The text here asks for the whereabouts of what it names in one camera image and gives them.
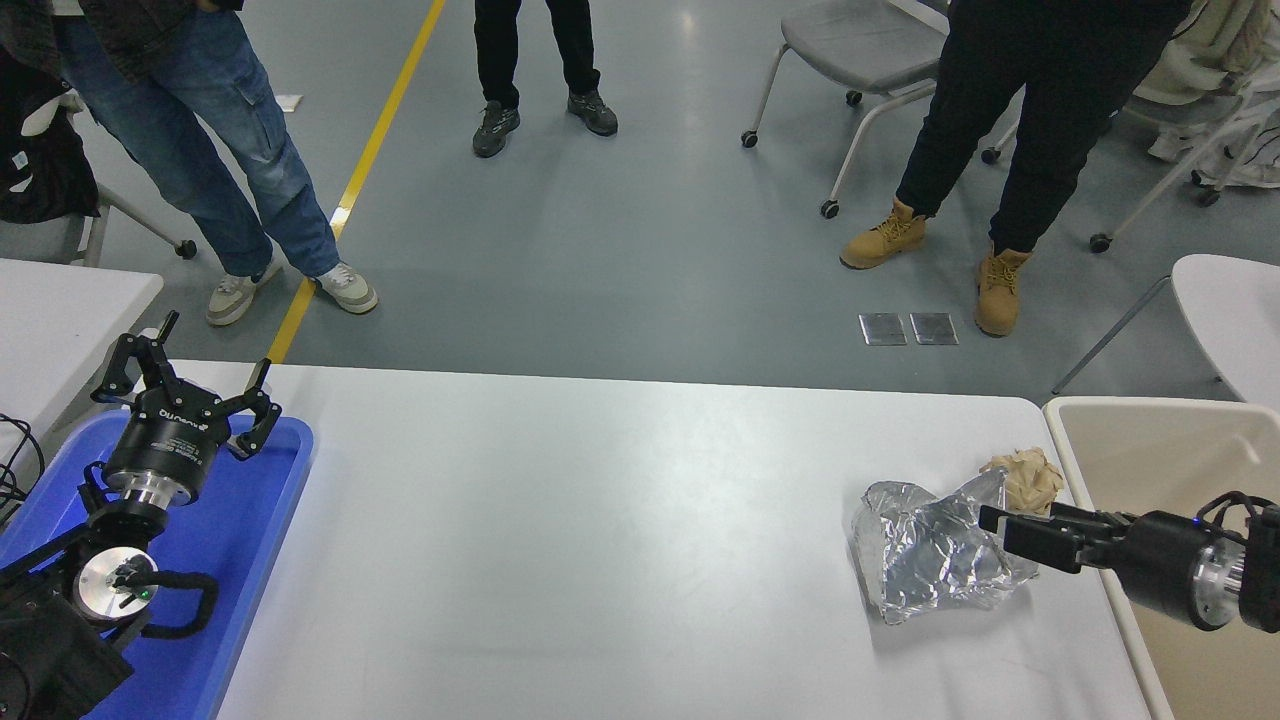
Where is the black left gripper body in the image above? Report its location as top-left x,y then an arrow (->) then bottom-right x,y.
103,385 -> 233,489

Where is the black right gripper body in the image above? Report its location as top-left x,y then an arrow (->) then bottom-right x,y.
1112,511 -> 1225,627

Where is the tan paper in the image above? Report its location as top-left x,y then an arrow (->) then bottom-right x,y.
980,447 -> 1065,516

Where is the silver foil tray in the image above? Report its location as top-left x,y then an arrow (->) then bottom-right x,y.
852,470 -> 1041,626

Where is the large pale bin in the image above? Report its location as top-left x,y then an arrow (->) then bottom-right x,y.
1043,397 -> 1280,720

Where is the white rectangular side table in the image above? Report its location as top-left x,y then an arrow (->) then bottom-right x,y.
0,258 -> 164,471

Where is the blue plastic tray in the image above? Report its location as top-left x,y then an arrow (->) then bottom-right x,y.
0,410 -> 316,720

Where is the grey chair with casters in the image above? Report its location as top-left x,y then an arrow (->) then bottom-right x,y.
0,85 -> 199,268

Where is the black bag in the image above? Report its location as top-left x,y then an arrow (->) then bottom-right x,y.
0,45 -> 101,225

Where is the person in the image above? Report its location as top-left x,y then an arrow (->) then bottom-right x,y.
472,0 -> 619,159
0,0 -> 380,327
839,0 -> 1196,337

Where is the white round side table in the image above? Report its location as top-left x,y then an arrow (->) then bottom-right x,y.
1052,253 -> 1280,411

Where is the cream coat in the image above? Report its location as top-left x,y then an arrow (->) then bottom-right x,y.
1130,0 -> 1280,106

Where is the grey seat wheeled chair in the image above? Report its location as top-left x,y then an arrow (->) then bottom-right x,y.
741,0 -> 951,219

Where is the black cable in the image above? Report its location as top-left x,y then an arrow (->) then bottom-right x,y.
0,413 -> 46,526

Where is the white frame wheeled chair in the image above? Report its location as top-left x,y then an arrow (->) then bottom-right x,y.
981,70 -> 1280,253

